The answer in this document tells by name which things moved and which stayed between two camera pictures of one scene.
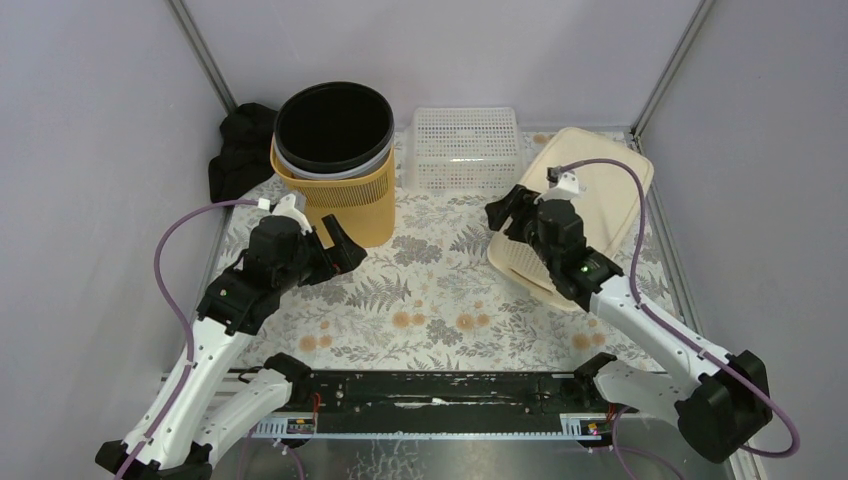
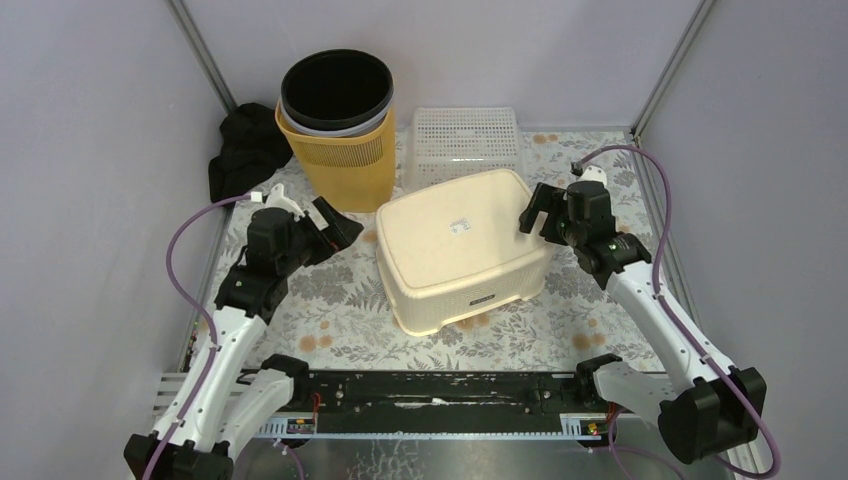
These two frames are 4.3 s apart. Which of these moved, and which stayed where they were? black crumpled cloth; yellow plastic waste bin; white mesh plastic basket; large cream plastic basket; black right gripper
Moved: large cream plastic basket; black right gripper; yellow plastic waste bin
Stayed: white mesh plastic basket; black crumpled cloth
